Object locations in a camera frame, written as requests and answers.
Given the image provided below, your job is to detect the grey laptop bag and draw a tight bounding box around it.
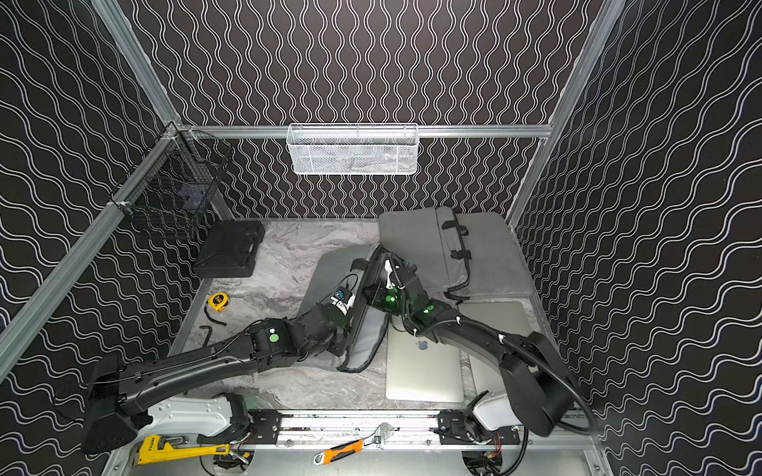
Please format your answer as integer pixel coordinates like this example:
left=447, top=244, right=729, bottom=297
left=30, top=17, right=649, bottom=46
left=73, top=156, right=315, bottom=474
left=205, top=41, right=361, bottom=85
left=452, top=212, right=535, bottom=299
left=379, top=206, right=472, bottom=301
left=297, top=245, right=390, bottom=373

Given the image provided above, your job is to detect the silver laptop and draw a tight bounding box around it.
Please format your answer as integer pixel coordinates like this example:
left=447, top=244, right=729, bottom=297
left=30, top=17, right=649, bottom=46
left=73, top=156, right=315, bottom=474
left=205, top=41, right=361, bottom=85
left=386, top=329, right=464, bottom=404
left=460, top=301, right=542, bottom=397

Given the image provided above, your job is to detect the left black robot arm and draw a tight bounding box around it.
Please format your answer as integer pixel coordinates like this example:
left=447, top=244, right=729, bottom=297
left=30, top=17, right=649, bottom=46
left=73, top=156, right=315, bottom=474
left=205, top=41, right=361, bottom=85
left=81, top=303, right=362, bottom=454

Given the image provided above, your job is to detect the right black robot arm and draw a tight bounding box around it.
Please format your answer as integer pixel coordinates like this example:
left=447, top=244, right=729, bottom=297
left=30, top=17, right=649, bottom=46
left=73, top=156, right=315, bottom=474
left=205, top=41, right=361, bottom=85
left=362, top=260, right=597, bottom=436

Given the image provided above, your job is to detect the yellow tape measure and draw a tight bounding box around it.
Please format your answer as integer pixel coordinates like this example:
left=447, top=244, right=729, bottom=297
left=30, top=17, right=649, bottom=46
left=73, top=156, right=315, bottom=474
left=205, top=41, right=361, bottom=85
left=208, top=293, right=230, bottom=313

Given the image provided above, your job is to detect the black hex key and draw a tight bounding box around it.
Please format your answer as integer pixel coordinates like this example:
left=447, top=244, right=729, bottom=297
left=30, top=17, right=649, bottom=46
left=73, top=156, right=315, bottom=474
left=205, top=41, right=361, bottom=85
left=198, top=325, right=214, bottom=347

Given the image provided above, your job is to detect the black plastic tool case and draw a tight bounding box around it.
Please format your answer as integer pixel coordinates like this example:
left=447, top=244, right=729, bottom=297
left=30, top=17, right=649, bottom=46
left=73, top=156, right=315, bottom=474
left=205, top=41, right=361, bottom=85
left=192, top=220, right=265, bottom=279

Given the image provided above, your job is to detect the orange adjustable wrench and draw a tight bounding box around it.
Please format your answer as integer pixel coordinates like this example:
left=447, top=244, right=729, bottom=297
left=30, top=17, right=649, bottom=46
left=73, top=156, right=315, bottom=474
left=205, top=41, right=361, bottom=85
left=313, top=422, right=396, bottom=466

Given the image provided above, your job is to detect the yellow pipe wrench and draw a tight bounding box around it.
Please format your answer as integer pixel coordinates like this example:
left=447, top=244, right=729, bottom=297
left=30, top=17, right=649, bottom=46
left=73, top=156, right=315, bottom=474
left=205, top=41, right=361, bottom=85
left=136, top=436, right=231, bottom=466

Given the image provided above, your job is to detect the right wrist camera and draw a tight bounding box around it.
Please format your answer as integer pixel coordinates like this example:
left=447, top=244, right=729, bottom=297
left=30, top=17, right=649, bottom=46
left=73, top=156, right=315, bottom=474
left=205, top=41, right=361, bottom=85
left=384, top=259, right=397, bottom=290

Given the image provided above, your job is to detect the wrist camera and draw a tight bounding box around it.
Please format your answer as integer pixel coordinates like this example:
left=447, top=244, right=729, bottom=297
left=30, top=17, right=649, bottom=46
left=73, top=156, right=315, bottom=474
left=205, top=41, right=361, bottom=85
left=331, top=287, right=355, bottom=315
left=384, top=259, right=397, bottom=290

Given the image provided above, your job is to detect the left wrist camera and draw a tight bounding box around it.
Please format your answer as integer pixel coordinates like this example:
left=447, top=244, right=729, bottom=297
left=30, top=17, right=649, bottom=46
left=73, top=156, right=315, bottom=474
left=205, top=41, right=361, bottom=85
left=331, top=287, right=355, bottom=315

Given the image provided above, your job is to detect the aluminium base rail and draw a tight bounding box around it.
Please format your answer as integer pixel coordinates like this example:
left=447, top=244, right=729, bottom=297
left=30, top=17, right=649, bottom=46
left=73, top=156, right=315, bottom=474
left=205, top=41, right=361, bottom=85
left=195, top=409, right=597, bottom=450

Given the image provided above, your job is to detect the white wire mesh basket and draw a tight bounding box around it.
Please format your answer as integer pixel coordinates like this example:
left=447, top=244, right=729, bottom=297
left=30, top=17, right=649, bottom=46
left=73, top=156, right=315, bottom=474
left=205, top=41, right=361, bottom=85
left=286, top=123, right=421, bottom=176

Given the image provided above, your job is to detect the black wire basket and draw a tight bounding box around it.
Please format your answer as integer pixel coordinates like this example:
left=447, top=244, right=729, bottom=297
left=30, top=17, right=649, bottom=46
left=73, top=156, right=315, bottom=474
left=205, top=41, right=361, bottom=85
left=116, top=126, right=233, bottom=241

